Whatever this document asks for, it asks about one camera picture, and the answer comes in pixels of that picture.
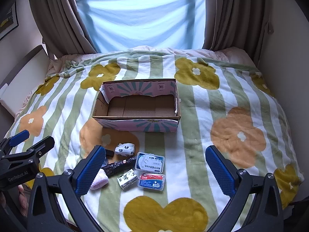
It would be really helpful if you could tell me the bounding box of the white padded headboard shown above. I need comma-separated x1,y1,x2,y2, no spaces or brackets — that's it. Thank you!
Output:
0,45,52,119

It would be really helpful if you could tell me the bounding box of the pink towel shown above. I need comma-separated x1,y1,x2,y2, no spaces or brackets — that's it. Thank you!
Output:
90,170,109,190

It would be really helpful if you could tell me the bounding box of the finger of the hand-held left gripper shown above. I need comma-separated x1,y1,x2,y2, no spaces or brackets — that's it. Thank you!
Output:
0,136,55,172
0,130,30,155

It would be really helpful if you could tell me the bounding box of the person's left hand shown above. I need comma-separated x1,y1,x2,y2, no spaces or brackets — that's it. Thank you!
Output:
0,185,31,209

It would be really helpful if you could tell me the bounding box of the light blue window cloth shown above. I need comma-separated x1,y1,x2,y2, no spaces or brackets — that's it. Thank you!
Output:
76,0,208,54

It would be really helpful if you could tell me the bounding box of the framed wall picture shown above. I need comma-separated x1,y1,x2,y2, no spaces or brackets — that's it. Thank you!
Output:
0,1,19,40

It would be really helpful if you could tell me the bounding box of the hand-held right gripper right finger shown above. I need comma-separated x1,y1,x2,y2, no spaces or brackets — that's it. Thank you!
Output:
205,145,284,232

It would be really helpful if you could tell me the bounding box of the black garbage bag roll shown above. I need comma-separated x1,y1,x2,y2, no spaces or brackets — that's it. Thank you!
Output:
101,156,138,176

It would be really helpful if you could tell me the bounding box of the clear box red label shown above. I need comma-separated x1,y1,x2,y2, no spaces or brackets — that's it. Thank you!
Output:
137,172,166,192

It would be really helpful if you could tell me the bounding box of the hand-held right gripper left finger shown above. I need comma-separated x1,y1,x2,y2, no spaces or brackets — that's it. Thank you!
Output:
26,145,108,232

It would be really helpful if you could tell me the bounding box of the printed cardboard box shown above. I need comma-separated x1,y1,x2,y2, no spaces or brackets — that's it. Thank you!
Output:
92,78,181,133

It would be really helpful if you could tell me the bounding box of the floral striped blanket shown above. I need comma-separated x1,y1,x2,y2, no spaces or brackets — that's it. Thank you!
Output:
5,49,305,232

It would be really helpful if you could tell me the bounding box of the beige curtain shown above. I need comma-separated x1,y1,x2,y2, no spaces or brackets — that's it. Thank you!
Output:
201,0,273,58
28,0,98,58

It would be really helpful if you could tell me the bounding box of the white panda print sock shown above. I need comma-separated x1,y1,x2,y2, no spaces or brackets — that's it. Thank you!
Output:
114,142,135,155

